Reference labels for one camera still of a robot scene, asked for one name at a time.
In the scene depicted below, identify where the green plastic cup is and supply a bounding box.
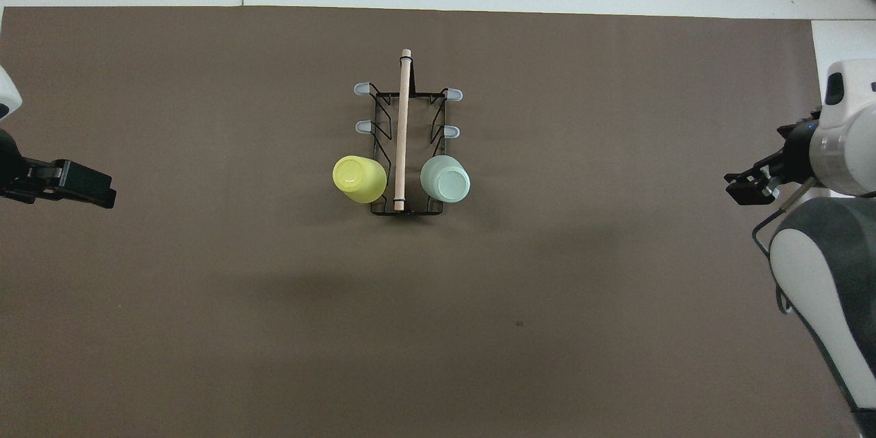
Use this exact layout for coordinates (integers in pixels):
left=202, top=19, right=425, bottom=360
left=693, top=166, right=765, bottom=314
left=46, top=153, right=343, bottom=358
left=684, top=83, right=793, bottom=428
left=420, top=155, right=472, bottom=204

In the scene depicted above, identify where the brown table mat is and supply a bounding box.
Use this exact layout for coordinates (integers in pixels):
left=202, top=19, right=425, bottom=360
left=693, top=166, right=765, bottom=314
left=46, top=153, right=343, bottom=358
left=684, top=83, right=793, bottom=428
left=0, top=5, right=844, bottom=438

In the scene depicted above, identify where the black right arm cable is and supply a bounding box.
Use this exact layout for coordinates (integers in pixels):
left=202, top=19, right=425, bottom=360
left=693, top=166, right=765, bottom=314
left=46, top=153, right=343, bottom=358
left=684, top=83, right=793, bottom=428
left=751, top=178, right=815, bottom=315

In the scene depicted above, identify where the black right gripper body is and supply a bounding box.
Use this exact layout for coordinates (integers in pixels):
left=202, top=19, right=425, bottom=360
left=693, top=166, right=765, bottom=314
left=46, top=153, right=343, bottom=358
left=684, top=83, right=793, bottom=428
left=777, top=108, right=821, bottom=182

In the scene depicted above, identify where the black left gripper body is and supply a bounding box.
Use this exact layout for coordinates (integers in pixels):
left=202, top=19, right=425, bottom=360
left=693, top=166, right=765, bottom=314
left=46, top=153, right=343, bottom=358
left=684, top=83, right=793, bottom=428
left=0, top=129, right=35, bottom=205

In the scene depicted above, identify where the yellow plastic cup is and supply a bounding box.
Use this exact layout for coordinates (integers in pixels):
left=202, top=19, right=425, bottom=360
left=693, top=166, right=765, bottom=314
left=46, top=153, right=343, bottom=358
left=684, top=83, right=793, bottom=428
left=332, top=155, right=389, bottom=205

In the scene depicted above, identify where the black wire cup rack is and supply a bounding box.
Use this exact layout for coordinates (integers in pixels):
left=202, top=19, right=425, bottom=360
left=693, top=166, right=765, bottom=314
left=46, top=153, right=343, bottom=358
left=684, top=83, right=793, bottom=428
left=353, top=48, right=464, bottom=217

